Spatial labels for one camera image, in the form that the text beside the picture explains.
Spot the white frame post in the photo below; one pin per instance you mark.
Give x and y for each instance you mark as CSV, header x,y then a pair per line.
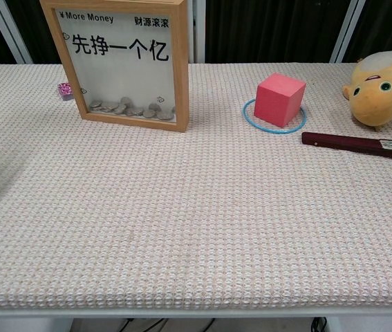
x,y
197,31
9,31
346,31

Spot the silver coin pile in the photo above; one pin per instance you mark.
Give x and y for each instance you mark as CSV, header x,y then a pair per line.
x,y
130,109

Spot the small pink glitter object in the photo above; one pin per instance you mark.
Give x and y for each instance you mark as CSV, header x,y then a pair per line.
x,y
65,91

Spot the red foam cube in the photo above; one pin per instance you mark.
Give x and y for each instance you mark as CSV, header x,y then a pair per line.
x,y
278,98

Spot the dark red folded fan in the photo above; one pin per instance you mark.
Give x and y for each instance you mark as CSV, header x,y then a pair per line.
x,y
337,141

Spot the wooden frame coin bank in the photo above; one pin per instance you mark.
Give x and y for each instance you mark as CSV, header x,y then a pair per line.
x,y
181,86

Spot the yellow plush toy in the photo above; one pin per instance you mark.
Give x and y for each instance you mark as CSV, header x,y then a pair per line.
x,y
375,103

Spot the beige woven tablecloth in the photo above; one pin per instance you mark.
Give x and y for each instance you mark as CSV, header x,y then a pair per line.
x,y
216,224

